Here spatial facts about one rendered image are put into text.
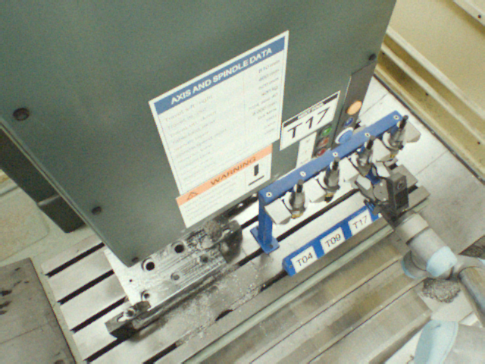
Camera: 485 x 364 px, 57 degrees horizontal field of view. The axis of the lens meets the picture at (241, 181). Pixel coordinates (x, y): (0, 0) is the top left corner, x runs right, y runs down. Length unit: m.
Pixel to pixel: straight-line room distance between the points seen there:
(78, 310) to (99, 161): 1.06
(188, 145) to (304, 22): 0.18
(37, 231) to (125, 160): 1.54
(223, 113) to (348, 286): 1.16
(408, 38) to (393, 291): 0.87
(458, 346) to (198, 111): 0.67
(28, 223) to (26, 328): 0.46
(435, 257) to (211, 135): 0.80
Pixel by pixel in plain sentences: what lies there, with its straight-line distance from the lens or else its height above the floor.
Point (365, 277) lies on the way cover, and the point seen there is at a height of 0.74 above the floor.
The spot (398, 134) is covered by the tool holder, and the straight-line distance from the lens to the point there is 1.25.
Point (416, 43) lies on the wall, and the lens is 1.69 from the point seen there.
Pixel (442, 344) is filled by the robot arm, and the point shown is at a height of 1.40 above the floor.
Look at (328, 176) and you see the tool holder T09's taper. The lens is 1.16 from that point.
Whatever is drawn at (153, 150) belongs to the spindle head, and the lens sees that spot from 0.49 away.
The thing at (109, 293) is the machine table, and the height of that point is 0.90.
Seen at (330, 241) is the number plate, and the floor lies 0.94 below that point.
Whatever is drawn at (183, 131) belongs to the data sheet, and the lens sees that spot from 0.49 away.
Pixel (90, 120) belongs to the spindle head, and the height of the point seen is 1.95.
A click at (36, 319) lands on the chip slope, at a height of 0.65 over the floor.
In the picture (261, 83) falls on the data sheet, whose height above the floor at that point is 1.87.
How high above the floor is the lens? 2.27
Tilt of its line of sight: 63 degrees down
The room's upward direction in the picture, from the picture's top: 3 degrees counter-clockwise
